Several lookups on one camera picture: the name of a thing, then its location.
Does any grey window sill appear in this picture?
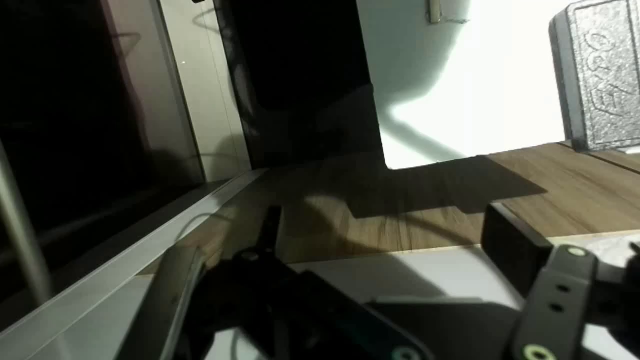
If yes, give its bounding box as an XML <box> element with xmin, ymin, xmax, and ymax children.
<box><xmin>0</xmin><ymin>169</ymin><xmax>271</xmax><ymax>360</ymax></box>

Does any large white board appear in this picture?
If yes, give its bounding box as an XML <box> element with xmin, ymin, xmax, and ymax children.
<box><xmin>357</xmin><ymin>0</ymin><xmax>585</xmax><ymax>173</ymax></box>

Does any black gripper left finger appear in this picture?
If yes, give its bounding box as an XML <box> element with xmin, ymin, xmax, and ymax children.
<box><xmin>117</xmin><ymin>205</ymin><xmax>432</xmax><ymax>360</ymax></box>

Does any small beige rectangular tag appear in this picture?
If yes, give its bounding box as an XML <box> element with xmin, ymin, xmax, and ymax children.
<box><xmin>427</xmin><ymin>0</ymin><xmax>471</xmax><ymax>27</ymax></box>

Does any black whiteboard duster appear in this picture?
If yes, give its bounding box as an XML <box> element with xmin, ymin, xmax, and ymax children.
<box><xmin>549</xmin><ymin>0</ymin><xmax>640</xmax><ymax>155</ymax></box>

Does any thin grey metal pole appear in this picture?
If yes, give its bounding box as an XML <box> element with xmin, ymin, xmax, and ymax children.
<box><xmin>0</xmin><ymin>142</ymin><xmax>55</xmax><ymax>317</ymax></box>

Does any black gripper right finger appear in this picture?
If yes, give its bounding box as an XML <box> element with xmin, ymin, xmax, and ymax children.
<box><xmin>480</xmin><ymin>200</ymin><xmax>640</xmax><ymax>360</ymax></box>

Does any small white table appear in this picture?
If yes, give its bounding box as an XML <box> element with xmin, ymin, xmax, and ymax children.
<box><xmin>292</xmin><ymin>228</ymin><xmax>640</xmax><ymax>360</ymax></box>

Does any dark glass window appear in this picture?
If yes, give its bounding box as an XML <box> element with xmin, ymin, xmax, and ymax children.
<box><xmin>0</xmin><ymin>0</ymin><xmax>389</xmax><ymax>303</ymax></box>

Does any beige window frame post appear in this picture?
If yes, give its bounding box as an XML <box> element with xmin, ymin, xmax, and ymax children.
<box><xmin>107</xmin><ymin>0</ymin><xmax>255</xmax><ymax>187</ymax></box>

